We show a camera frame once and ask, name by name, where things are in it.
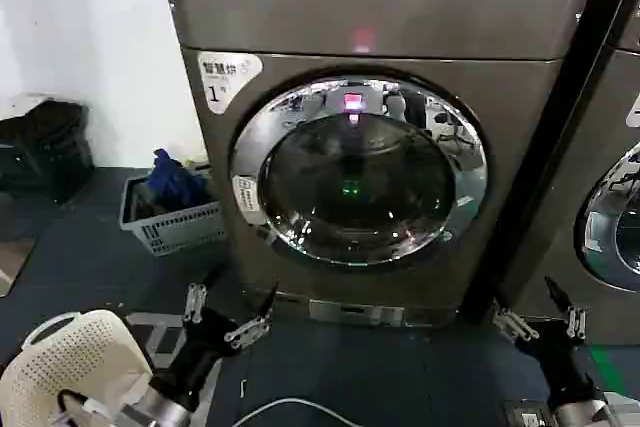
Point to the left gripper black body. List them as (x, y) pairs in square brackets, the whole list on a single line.
[(200, 352)]

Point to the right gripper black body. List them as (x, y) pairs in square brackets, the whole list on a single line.
[(565, 362)]

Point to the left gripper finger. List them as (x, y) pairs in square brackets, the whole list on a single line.
[(247, 331), (195, 303)]

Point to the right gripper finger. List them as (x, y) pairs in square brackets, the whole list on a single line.
[(515, 324), (574, 324)]

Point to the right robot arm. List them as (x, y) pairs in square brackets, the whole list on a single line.
[(582, 412)]

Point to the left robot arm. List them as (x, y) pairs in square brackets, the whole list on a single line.
[(155, 407)]

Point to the small metal hex key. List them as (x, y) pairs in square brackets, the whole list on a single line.
[(243, 389)]

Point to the black box device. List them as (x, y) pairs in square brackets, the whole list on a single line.
[(525, 414)]

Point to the grey slotted plastic basket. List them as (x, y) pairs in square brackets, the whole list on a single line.
[(175, 229)]

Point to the round glass dryer door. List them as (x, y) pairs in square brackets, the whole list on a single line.
[(357, 172), (607, 227)]

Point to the blue clothing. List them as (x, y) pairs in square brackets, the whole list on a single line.
[(175, 179)]

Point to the white perforated laundry basket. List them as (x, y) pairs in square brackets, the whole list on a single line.
[(75, 362)]

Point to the brown cardboard sheet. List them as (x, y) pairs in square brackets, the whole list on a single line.
[(15, 267)]

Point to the black bag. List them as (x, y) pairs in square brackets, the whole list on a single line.
[(47, 147)]

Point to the white number sticker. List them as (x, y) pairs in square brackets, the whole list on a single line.
[(227, 77)]

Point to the grey dryer with number sticker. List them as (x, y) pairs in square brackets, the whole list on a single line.
[(310, 12)]

